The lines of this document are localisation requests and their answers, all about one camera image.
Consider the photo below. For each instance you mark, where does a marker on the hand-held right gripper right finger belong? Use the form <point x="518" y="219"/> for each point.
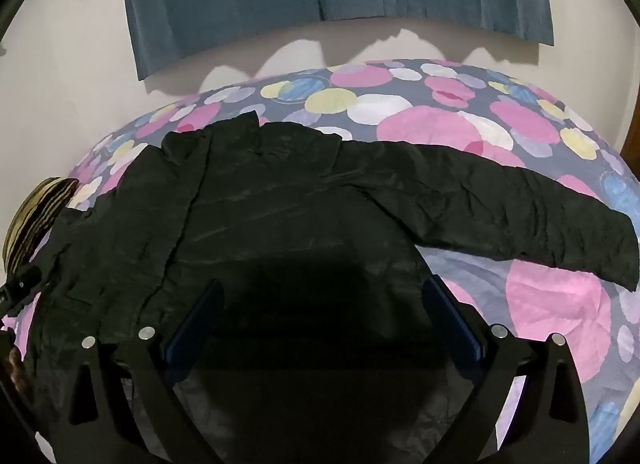
<point x="452" y="326"/>

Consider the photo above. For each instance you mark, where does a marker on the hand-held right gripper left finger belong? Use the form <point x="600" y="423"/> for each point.
<point x="192" y="326"/>

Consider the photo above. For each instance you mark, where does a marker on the black jacket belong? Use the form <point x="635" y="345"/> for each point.
<point x="310" y="194"/>

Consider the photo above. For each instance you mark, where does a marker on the circle-patterned bed sheet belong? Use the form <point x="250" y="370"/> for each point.
<point x="425" y="129"/>

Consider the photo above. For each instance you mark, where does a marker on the brown wooden furniture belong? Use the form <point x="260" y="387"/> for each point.
<point x="632" y="137"/>

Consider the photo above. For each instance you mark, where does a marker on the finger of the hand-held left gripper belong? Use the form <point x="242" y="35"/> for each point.
<point x="20" y="286"/>

